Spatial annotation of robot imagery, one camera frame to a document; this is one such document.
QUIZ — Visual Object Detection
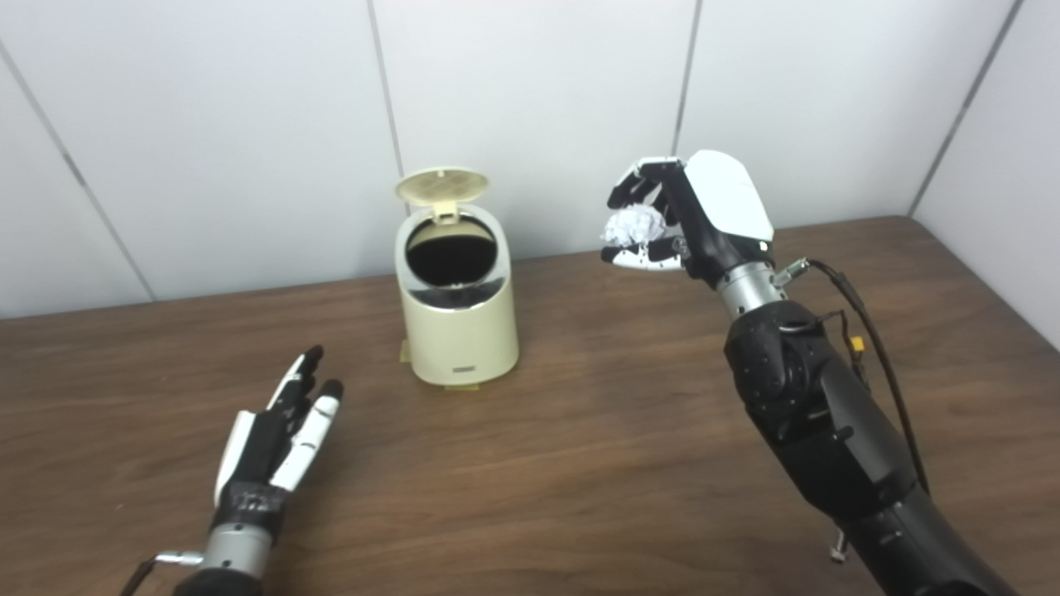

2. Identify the white and black left hand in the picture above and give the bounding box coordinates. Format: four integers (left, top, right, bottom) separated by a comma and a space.
213, 345, 345, 535

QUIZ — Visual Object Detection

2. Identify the white and black right hand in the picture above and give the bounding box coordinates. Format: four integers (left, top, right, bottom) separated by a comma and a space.
602, 150, 776, 289

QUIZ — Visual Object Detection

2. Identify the white paper ball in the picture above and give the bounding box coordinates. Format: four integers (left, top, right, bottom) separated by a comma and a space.
600, 205, 667, 251

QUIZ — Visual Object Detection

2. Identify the cream-colored lidded bin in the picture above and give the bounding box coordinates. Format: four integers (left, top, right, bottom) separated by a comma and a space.
394, 167, 520, 387

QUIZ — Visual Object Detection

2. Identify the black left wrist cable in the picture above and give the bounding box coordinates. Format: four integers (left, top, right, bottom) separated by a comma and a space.
120, 550, 205, 596

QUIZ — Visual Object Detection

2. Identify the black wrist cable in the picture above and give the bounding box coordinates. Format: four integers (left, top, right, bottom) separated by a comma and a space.
774, 258, 930, 496
120, 550, 205, 596

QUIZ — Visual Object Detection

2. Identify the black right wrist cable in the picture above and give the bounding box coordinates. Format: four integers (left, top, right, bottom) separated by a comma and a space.
774, 258, 930, 496

